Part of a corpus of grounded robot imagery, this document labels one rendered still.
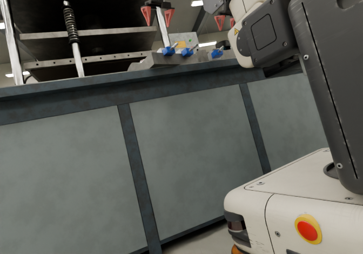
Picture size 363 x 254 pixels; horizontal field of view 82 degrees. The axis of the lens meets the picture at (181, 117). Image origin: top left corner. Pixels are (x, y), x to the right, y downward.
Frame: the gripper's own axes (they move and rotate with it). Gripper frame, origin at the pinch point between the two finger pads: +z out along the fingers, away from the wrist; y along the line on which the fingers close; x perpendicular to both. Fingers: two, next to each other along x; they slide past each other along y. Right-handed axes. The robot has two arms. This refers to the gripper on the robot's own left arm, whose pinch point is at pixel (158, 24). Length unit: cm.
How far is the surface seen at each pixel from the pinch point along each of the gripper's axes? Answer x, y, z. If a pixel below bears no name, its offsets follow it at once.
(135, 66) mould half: -8.2, 9.3, 19.1
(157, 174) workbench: 22, 13, 63
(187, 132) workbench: 18, -5, 48
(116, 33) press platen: -105, -11, -2
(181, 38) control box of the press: -92, -71, 0
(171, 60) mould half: 8.6, -1.8, 15.5
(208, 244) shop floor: 43, 1, 90
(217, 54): 14.3, -24.5, 13.0
